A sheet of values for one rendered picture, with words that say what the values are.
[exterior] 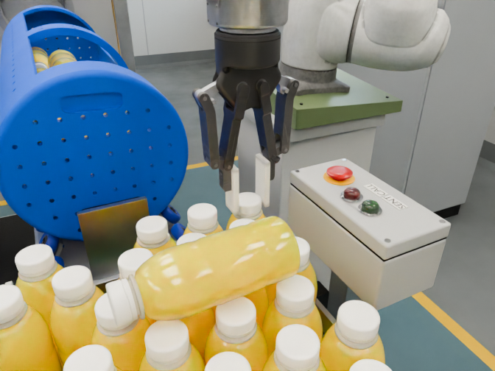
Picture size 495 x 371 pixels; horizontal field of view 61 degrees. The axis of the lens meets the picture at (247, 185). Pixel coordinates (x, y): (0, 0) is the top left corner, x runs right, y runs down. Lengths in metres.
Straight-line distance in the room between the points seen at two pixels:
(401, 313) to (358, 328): 1.60
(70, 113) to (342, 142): 0.74
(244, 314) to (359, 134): 0.84
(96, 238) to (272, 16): 0.40
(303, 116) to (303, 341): 0.70
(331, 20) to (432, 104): 1.19
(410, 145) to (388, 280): 1.73
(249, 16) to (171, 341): 0.32
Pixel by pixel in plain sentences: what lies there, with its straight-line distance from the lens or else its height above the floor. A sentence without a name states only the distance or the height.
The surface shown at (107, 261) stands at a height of 0.96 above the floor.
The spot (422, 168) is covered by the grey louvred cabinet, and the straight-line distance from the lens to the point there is 2.34.
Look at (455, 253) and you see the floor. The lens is 2.46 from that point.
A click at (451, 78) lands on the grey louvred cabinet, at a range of 2.22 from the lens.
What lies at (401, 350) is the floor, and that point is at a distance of 1.87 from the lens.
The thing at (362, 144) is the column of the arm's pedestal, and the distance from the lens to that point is 1.21.
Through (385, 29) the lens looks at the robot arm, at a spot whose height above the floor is 1.22.
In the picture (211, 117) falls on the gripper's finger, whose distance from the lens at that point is 0.49.
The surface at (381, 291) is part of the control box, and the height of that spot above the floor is 1.03.
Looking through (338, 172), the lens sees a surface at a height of 1.11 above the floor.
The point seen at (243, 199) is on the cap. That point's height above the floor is 1.08.
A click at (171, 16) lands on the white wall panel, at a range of 6.00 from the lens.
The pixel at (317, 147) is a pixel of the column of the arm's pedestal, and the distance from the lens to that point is 1.12.
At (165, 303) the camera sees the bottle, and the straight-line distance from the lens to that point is 0.38.
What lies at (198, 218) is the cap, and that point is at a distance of 0.54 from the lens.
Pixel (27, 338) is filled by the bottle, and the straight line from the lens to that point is 0.50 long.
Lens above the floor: 1.38
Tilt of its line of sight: 29 degrees down
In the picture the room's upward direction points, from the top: straight up
